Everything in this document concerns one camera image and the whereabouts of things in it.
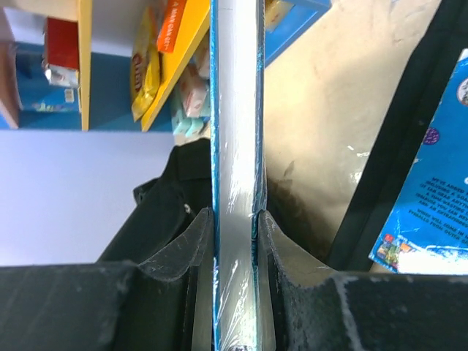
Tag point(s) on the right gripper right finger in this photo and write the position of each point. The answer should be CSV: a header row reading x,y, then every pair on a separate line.
x,y
310,306

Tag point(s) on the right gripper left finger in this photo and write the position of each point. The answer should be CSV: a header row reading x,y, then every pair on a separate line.
x,y
164,303

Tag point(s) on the blue children's book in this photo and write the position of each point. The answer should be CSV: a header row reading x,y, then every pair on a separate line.
x,y
426,231

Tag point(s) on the black backpack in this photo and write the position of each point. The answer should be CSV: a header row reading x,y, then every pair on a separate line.
x,y
168,204

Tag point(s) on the light blue hardcover book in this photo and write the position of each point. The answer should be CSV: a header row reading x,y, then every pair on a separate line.
x,y
237,62

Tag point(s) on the teal tissue pack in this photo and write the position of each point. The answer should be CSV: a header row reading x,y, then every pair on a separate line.
x,y
181,123

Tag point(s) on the pink tissue pack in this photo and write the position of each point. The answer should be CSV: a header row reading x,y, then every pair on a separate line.
x,y
195,87

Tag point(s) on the yellow chips bag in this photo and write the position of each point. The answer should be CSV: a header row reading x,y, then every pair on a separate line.
x,y
145,63

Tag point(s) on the yellow soap pack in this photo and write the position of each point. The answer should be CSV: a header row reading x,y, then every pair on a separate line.
x,y
275,12

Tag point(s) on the blue shelf unit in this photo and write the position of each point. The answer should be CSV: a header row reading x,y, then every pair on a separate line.
x,y
107,97

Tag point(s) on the orange snack box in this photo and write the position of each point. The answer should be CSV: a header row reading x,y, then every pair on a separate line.
x,y
170,26

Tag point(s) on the small carton box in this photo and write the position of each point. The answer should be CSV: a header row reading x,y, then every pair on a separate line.
x,y
61,53

